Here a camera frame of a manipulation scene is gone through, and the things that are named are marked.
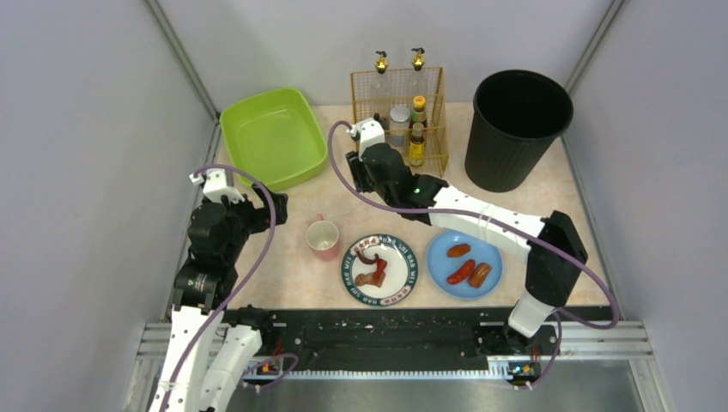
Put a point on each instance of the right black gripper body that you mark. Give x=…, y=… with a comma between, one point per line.
x=357, y=172

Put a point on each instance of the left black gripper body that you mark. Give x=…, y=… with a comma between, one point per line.
x=264, y=207

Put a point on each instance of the small spice bottle yellow label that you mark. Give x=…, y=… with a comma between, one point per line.
x=417, y=145

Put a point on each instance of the dark sauce dispenser bottle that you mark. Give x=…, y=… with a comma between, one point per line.
x=379, y=89

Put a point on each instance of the clear oil dispenser bottle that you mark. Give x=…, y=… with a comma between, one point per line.
x=418, y=81

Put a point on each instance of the white plate green rim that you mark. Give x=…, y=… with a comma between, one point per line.
x=402, y=270

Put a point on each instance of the blue plate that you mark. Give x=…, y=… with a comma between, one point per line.
x=440, y=266

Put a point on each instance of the black trash bin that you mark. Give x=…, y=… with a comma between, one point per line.
x=517, y=116

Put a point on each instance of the red sauce bottle yellow cap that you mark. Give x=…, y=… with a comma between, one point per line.
x=419, y=112

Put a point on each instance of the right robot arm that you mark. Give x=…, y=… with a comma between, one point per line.
x=551, y=248

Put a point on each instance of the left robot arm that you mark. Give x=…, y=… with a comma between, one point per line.
x=209, y=350

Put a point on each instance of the pink mug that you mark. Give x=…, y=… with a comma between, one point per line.
x=323, y=239

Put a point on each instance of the green plastic basin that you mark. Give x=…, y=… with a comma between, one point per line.
x=275, y=137

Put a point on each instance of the meat scrap on plate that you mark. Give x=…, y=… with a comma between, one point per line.
x=375, y=277

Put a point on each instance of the upper sausage piece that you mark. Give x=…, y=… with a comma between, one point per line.
x=458, y=250

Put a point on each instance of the red sausage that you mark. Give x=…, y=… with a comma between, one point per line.
x=462, y=273

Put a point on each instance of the brown sausage piece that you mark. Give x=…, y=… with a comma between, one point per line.
x=479, y=275

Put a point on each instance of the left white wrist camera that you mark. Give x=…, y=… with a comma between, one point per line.
x=217, y=185

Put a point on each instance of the gold wire rack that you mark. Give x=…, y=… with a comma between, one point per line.
x=436, y=142

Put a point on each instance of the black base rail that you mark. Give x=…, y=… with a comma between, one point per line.
x=399, y=340

